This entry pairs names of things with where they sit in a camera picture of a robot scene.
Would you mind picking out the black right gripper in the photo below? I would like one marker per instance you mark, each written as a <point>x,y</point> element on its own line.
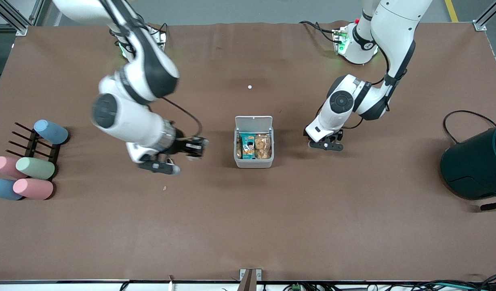
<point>181,146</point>

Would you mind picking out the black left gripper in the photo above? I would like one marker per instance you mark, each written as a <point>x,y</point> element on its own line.
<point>339,137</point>

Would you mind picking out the white square trash bin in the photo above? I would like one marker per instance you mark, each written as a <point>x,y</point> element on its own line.
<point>254,163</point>

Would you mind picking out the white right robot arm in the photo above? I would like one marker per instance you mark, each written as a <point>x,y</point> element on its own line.
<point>127,121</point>

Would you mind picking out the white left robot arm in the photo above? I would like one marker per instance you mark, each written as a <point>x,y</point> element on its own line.
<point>393,32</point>

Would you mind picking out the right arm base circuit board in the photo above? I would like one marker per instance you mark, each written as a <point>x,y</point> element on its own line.
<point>161,38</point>

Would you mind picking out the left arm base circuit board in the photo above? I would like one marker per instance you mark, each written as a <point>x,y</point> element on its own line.
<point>340,40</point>

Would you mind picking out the brown snack packet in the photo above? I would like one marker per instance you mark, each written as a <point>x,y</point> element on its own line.
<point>263,147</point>
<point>239,150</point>

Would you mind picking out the teal snack packet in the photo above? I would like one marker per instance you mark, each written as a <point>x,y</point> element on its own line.
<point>248,149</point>

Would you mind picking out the dark teal cylindrical appliance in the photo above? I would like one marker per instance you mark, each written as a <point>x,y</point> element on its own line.
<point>474,165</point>

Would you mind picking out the blue cup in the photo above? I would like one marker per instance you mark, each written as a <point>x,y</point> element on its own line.
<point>52,132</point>
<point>1,189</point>

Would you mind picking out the green cup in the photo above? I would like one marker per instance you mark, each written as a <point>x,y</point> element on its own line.
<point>36,167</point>

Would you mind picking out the black cup rack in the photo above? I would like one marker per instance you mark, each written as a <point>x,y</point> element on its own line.
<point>32,141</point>

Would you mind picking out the pink cup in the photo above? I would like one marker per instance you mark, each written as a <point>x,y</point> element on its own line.
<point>34,188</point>
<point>3,165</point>

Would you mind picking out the metal table edge bracket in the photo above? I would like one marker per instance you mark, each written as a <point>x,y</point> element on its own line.
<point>244,275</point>

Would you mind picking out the aluminium frame post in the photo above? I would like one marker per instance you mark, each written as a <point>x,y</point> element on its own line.
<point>488,14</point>
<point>13,20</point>

